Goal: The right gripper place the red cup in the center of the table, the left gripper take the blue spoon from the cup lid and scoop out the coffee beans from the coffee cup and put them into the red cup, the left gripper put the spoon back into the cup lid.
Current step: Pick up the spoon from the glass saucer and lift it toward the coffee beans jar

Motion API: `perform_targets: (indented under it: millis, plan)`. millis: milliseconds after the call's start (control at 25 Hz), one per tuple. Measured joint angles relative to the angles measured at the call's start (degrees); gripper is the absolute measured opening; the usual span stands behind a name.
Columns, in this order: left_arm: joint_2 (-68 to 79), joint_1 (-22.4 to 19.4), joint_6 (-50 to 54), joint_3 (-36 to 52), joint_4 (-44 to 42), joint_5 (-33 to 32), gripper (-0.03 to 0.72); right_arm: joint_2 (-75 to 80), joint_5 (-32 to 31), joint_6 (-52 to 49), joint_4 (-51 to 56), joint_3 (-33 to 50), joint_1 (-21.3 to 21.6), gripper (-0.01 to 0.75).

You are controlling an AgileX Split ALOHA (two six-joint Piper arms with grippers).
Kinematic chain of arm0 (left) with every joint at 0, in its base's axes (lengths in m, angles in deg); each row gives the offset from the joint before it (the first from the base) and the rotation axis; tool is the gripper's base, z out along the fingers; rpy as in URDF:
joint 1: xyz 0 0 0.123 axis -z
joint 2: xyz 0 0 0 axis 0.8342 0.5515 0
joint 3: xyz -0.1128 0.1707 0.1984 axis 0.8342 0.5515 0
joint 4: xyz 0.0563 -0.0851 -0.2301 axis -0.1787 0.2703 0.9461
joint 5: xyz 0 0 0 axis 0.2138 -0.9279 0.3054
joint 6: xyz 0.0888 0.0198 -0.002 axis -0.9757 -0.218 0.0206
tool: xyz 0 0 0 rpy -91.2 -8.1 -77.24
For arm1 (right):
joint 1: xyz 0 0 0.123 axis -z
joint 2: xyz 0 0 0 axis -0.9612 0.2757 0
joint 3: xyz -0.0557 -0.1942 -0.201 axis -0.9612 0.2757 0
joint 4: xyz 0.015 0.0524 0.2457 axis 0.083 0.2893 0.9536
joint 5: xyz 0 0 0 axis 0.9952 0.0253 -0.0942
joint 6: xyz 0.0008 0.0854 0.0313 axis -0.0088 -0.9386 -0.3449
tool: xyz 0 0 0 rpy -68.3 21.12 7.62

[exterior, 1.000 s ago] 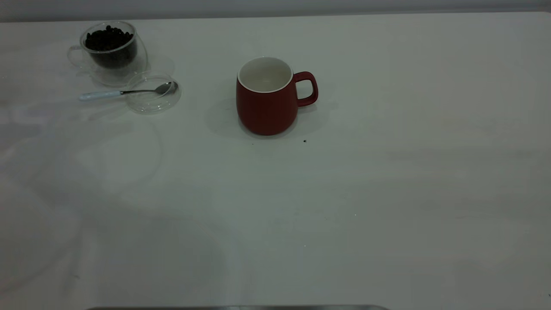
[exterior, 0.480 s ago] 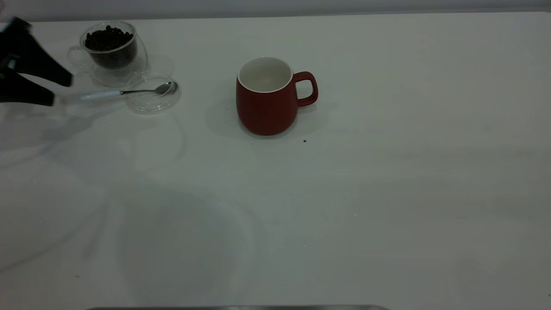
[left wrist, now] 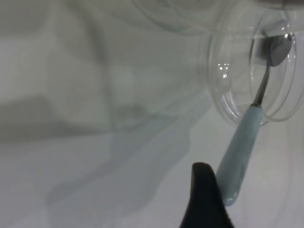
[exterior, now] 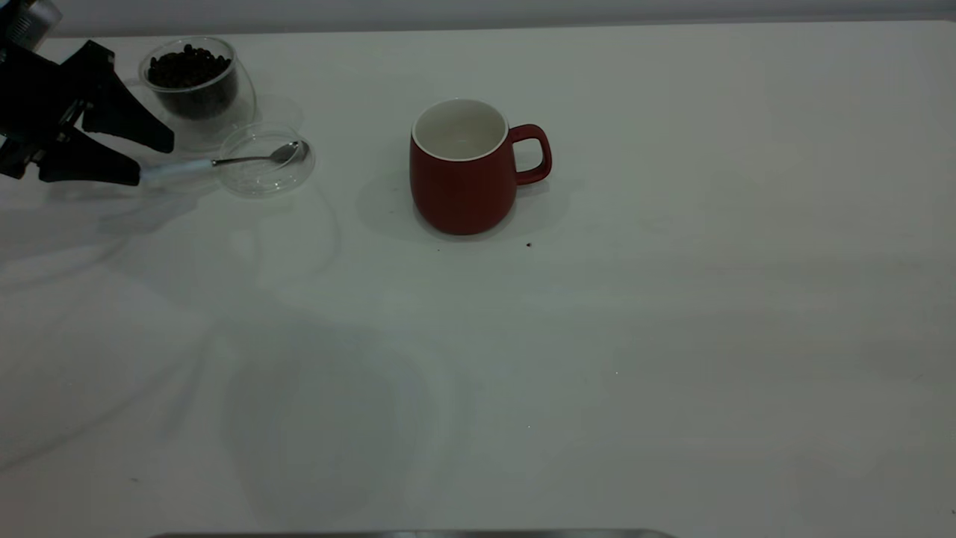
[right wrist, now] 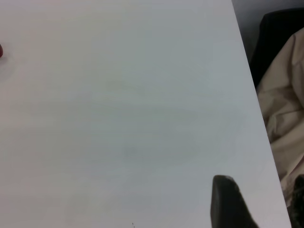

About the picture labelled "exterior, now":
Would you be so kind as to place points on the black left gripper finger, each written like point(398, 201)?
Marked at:
point(119, 112)
point(89, 166)

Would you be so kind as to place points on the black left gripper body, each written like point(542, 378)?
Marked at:
point(33, 97)

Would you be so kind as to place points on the clear double-wall glass cup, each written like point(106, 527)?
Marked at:
point(244, 104)

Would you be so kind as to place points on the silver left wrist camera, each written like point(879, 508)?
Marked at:
point(30, 22)

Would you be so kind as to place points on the pile of dark coffee beans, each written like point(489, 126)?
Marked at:
point(187, 71)

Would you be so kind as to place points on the clear round glass dish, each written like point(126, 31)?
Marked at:
point(287, 179)

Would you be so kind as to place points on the red ceramic mug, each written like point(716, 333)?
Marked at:
point(463, 198)

